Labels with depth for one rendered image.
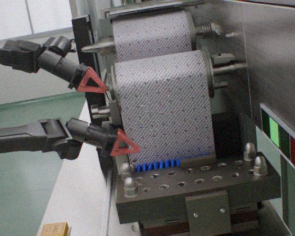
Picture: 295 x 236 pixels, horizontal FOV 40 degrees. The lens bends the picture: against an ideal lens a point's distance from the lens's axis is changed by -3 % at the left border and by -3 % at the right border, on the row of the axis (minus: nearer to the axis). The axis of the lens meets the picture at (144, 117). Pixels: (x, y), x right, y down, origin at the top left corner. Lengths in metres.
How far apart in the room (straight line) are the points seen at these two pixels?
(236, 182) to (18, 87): 6.21
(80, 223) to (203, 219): 0.38
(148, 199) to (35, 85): 6.06
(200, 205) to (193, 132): 0.24
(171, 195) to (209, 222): 0.12
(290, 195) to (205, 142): 0.43
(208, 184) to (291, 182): 0.49
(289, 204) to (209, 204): 0.54
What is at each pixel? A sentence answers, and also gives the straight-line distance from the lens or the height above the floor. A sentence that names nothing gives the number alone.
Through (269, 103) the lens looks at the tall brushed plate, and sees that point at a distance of 0.90.
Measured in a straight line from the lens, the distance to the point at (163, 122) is 1.14.
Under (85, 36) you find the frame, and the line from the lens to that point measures 1.43.
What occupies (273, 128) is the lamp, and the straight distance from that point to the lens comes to 0.88.
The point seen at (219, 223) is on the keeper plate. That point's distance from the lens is 1.04.
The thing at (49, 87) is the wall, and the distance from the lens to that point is 6.94.
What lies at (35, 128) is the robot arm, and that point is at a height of 1.21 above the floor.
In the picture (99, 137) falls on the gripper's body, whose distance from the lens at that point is 1.13.
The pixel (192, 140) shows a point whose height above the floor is 1.08.
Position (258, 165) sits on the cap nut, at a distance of 1.04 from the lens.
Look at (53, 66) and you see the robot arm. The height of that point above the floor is 1.33.
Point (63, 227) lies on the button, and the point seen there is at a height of 0.92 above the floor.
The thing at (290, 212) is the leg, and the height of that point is 0.71.
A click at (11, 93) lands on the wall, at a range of 7.11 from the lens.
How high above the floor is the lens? 1.50
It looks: 17 degrees down
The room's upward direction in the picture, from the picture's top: 9 degrees counter-clockwise
